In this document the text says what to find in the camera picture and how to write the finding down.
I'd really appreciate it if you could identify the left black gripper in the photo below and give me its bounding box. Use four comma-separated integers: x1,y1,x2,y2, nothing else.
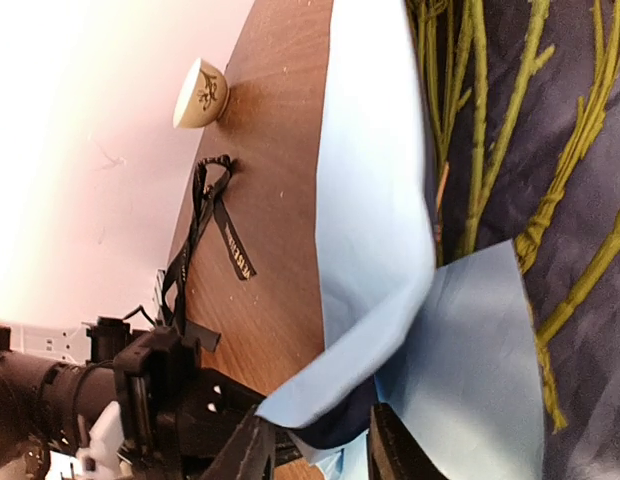
113,327,264,460

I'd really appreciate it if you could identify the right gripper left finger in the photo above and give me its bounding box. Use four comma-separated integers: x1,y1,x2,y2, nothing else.
201,406,276,480

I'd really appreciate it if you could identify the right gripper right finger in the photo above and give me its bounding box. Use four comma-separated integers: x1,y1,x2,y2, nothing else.
367,403,447,480

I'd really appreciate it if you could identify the blue wrapping paper sheet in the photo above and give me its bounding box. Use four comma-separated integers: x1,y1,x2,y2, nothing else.
253,0,620,480

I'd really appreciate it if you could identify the black ribbon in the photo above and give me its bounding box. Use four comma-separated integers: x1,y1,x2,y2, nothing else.
157,154,257,352

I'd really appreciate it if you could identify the yellow flower bunch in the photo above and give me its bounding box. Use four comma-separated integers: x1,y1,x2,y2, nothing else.
406,0,473,266

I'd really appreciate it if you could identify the pink rose stem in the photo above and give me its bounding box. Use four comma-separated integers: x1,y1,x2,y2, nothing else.
469,0,620,276

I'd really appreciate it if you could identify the large pink peony stem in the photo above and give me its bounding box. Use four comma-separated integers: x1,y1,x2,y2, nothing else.
515,205,620,435

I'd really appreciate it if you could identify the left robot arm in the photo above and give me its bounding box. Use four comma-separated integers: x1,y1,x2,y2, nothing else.
0,318,277,479

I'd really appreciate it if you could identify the small white bowl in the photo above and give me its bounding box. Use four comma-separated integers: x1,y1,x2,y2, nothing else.
172,58,230,129

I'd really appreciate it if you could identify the aluminium front rail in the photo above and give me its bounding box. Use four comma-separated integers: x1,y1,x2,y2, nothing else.
9,269,166,366

